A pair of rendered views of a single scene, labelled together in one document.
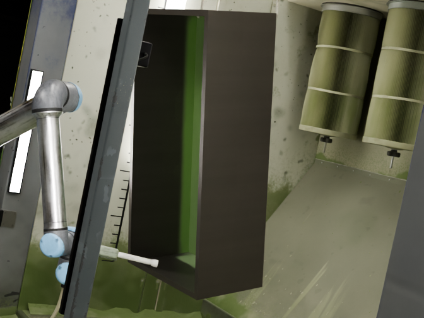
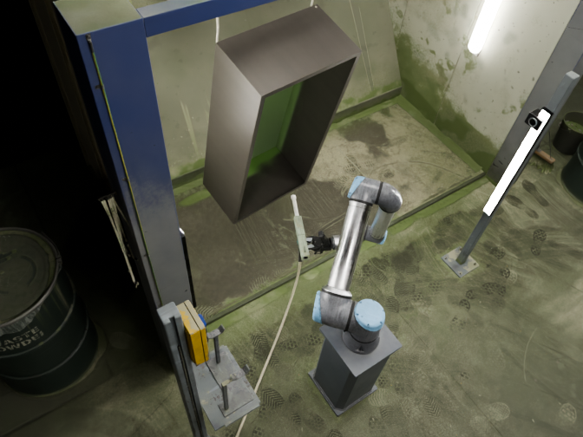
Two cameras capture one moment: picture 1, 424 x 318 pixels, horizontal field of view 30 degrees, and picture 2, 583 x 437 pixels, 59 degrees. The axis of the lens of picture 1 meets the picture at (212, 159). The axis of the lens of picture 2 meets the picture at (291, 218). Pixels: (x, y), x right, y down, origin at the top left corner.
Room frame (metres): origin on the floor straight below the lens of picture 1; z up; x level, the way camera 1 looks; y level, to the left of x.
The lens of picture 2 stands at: (3.67, 2.24, 3.06)
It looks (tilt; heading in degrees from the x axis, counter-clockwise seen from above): 52 degrees down; 262
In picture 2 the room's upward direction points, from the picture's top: 6 degrees clockwise
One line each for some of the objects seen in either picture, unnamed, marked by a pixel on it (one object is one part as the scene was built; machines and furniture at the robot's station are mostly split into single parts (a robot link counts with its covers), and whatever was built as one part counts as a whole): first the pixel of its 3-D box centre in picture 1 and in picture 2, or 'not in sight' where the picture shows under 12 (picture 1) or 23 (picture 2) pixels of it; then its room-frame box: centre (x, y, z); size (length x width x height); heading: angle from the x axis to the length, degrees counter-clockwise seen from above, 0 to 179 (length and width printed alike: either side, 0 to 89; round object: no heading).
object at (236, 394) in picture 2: not in sight; (223, 369); (3.77, 1.42, 0.95); 0.26 x 0.15 x 0.32; 121
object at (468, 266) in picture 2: not in sight; (460, 261); (2.15, 0.28, 0.01); 0.20 x 0.20 x 0.01; 31
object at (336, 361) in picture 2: not in sight; (350, 361); (3.10, 1.14, 0.32); 0.31 x 0.31 x 0.64; 31
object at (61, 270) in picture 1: (68, 270); not in sight; (3.06, 0.46, 0.52); 0.12 x 0.09 x 0.10; 7
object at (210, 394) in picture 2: not in sight; (220, 386); (3.79, 1.43, 0.78); 0.31 x 0.23 x 0.01; 121
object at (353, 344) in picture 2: not in sight; (362, 332); (3.10, 1.14, 0.69); 0.19 x 0.19 x 0.10
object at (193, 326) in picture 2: not in sight; (192, 334); (3.86, 1.48, 1.42); 0.12 x 0.06 x 0.26; 121
